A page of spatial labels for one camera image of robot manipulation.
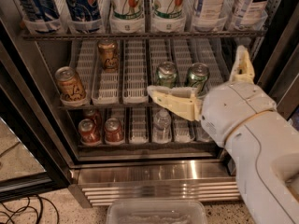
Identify front gold soda can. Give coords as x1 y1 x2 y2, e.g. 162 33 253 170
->
55 66 86 102

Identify front right red can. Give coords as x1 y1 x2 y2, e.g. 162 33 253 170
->
104 118 124 143

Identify middle wire shelf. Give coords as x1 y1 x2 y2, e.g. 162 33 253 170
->
55 102 157 110

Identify right blue Pepsi can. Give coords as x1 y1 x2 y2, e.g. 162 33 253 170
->
65 0 101 22

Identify gold soda can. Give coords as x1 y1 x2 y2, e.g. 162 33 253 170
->
55 66 86 102
97 40 119 72

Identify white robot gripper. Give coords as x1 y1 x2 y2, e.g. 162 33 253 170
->
147 45 277 147

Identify right white tea can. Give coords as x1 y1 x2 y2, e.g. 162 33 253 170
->
232 0 268 30

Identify stainless steel fridge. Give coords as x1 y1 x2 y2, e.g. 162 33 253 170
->
0 0 298 207

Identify top wire shelf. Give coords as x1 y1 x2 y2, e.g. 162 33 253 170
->
21 30 267 41

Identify middle clear water bottle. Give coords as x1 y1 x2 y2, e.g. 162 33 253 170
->
152 109 171 144

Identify wire shelf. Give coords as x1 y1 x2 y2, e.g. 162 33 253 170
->
55 102 157 110
21 30 267 41

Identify clear plastic bin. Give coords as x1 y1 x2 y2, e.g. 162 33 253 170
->
106 198 207 224

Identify left white tea can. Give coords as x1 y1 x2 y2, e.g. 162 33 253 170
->
193 0 224 20

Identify rear red can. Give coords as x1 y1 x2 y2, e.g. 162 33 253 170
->
83 109 102 125

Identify right green soda can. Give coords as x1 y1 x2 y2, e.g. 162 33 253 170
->
185 63 209 93

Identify front left red can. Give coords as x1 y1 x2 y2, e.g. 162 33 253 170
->
78 119 100 144

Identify white tea can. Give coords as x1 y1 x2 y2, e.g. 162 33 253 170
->
232 0 268 30
193 0 224 20

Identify right glass fridge door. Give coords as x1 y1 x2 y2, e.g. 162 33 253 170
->
258 5 299 119

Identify left green soda can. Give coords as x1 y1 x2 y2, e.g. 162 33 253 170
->
156 62 178 88

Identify rear gold soda can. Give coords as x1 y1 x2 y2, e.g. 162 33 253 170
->
97 40 119 72

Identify blue pepsi can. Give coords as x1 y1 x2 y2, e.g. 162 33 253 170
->
65 0 101 22
20 0 60 22

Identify green soda can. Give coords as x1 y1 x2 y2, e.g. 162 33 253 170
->
156 62 178 88
185 63 209 93

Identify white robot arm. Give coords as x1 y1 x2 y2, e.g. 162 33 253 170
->
148 46 299 224

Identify red can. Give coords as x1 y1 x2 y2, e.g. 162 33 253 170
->
83 109 102 125
104 118 124 143
78 119 100 144

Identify black floor cable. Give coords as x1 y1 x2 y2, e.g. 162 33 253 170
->
0 194 61 224

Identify left blue Pepsi can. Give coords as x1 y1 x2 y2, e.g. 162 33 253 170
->
20 0 60 22

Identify open left fridge door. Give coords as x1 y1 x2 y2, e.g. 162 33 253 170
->
0 22 70 202

